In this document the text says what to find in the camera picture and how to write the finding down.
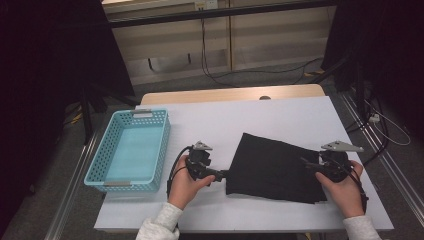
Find person's left hand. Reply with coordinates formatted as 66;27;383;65
167;154;217;211

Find black metal stand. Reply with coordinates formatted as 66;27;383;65
307;52;368;115
79;84;141;146

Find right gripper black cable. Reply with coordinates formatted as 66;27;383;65
339;159;370;215

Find person's right hand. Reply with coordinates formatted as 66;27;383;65
314;160;368;220

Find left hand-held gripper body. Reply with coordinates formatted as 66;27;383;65
184;140;216;183

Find white table sheet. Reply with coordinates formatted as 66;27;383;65
93;95;395;234

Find black pants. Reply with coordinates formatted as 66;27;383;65
224;132;329;205

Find white floor cable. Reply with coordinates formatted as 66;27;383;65
364;99;412;147

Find black wall socket cable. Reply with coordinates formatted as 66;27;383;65
199;18;242;89

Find beige wooden cabinet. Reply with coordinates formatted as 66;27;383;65
101;0;338;86

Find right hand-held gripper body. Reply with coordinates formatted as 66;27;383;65
317;140;365;184

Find wooden table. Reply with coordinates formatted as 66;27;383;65
140;83;326;106

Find black curtain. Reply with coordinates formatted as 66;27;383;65
0;0;136;234
321;0;424;142

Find black floor cable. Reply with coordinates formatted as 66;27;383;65
212;57;325;82
345;95;392;168

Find white wall socket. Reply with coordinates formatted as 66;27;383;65
194;0;218;11

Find light blue perforated plastic basket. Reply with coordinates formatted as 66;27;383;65
83;108;172;195

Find metal floor rail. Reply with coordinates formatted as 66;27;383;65
44;133;101;240
337;91;424;228

